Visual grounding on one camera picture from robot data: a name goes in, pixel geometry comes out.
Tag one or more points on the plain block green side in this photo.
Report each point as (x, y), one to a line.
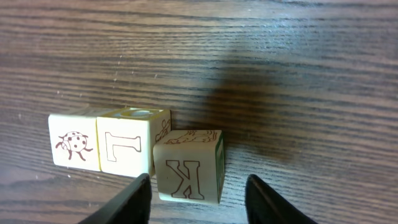
(189, 166)

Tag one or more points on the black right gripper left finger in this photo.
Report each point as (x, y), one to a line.
(130, 206)

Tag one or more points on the plain block yellow side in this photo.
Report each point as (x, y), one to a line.
(126, 138)

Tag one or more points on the green framed wooden block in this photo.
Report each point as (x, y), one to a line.
(73, 137)

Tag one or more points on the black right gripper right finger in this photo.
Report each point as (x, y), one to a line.
(265, 206)

